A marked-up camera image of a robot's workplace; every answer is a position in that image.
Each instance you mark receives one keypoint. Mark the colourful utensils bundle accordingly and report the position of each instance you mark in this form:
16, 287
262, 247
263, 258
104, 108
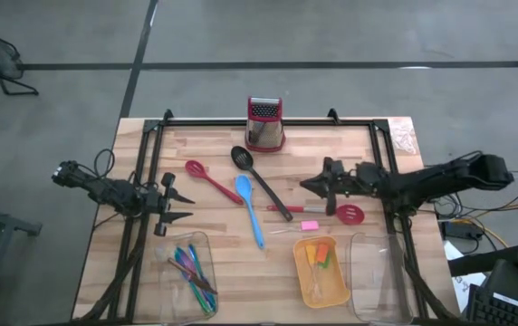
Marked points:
202, 301

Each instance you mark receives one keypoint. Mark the orange small spatula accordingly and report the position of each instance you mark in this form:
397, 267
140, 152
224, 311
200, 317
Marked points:
322, 253

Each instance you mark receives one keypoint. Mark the red silicone slotted spoon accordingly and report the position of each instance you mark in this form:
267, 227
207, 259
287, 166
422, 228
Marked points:
213, 183

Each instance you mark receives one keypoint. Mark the black slotted spoon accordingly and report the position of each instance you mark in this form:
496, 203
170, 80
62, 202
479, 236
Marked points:
265, 190

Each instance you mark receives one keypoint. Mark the iridescent rainbow cutlery piece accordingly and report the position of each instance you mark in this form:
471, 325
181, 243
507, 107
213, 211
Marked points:
186, 262
198, 262

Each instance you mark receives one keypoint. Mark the blue silicone spoon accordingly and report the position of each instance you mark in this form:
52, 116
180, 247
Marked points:
243, 185

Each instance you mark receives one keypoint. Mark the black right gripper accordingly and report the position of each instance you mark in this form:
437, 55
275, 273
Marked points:
354, 181

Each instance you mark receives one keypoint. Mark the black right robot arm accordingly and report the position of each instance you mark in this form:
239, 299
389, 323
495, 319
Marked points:
444, 181

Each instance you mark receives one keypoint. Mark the green small spatula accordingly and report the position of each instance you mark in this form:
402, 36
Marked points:
327, 264

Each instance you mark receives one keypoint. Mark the red slotted spatula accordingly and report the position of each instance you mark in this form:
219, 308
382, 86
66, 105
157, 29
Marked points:
286, 208

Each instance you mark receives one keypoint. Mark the black monitor stand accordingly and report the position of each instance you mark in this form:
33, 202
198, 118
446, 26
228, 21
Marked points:
481, 262

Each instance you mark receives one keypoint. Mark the orange plastic bin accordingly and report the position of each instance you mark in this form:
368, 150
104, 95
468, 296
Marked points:
327, 290

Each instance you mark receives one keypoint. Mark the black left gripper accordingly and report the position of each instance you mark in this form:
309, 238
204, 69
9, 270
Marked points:
155, 204

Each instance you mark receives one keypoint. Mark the black power brick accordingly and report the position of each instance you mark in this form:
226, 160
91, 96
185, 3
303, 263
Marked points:
463, 231

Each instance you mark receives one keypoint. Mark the red and steel box grater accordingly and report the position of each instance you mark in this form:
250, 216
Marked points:
264, 129

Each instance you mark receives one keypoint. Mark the black computer keyboard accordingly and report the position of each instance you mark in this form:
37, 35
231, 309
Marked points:
499, 312

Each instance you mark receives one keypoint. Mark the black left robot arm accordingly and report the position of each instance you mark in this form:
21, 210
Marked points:
114, 194

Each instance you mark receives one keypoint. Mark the clear plastic bin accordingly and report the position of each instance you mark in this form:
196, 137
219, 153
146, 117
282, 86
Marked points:
168, 299
376, 280

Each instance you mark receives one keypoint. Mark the clear crumpled plastic bag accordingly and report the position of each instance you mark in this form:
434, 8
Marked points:
403, 136

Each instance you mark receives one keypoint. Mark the white paper sheet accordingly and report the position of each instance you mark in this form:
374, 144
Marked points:
465, 290

